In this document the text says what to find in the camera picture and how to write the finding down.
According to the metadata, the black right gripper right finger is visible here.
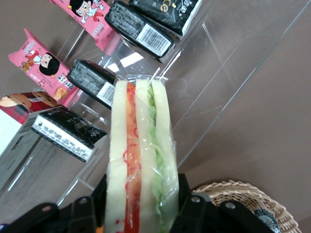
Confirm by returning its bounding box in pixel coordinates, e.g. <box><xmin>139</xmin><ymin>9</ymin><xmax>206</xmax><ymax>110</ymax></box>
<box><xmin>170</xmin><ymin>173</ymin><xmax>275</xmax><ymax>233</ymax></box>

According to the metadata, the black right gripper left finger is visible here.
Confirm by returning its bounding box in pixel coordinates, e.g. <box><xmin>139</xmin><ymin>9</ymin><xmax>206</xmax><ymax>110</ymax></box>
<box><xmin>0</xmin><ymin>174</ymin><xmax>108</xmax><ymax>233</ymax></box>

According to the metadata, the plastic triangle sandwich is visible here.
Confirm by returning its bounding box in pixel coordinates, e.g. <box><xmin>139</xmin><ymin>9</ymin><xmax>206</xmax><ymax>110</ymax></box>
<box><xmin>104</xmin><ymin>77</ymin><xmax>180</xmax><ymax>233</ymax></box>

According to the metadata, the light wicker basket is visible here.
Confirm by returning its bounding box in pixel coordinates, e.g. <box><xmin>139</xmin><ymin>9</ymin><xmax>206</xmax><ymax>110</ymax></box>
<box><xmin>191</xmin><ymin>179</ymin><xmax>298</xmax><ymax>233</ymax></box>

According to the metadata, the silver foil container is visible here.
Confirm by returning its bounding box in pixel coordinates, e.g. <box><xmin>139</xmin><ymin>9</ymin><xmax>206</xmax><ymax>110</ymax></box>
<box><xmin>254</xmin><ymin>208</ymin><xmax>280</xmax><ymax>233</ymax></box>

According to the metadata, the small black carton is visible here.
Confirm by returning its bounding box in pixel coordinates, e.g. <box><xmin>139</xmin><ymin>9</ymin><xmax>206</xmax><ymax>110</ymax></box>
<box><xmin>104</xmin><ymin>1</ymin><xmax>175</xmax><ymax>64</ymax></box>
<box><xmin>67</xmin><ymin>59</ymin><xmax>117</xmax><ymax>110</ymax></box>
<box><xmin>31</xmin><ymin>106</ymin><xmax>107</xmax><ymax>163</ymax></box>
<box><xmin>127</xmin><ymin>0</ymin><xmax>204</xmax><ymax>39</ymax></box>

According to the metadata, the red plaid cookie box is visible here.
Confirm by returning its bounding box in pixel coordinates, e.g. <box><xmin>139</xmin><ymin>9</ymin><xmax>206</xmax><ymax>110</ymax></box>
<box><xmin>0</xmin><ymin>91</ymin><xmax>61</xmax><ymax>156</ymax></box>

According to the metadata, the clear acrylic stepped shelf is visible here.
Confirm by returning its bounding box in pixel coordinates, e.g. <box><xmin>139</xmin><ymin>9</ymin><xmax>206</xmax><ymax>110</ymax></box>
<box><xmin>0</xmin><ymin>0</ymin><xmax>311</xmax><ymax>219</ymax></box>

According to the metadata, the pink cartoon snack pack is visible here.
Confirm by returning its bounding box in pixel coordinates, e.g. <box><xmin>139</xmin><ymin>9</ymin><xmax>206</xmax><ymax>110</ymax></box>
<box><xmin>8</xmin><ymin>28</ymin><xmax>80</xmax><ymax>101</ymax></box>
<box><xmin>48</xmin><ymin>0</ymin><xmax>115</xmax><ymax>51</ymax></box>

